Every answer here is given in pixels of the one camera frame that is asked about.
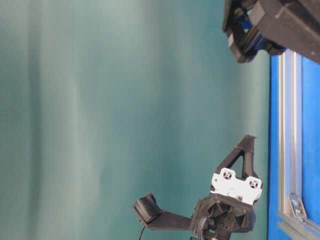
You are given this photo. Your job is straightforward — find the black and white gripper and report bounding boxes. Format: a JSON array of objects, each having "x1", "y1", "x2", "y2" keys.
[{"x1": 133, "y1": 134, "x2": 262, "y2": 240}]

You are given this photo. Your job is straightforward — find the black gripper, teal pads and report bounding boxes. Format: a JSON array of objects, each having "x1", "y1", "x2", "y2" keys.
[{"x1": 222, "y1": 0, "x2": 320, "y2": 63}]

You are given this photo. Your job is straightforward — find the silver aluminium extrusion frame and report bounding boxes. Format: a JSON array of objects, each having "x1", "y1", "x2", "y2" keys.
[{"x1": 278, "y1": 49, "x2": 320, "y2": 240}]

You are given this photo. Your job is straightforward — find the silver metal corner bracket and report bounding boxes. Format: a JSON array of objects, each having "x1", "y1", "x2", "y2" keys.
[{"x1": 288, "y1": 194, "x2": 308, "y2": 219}]

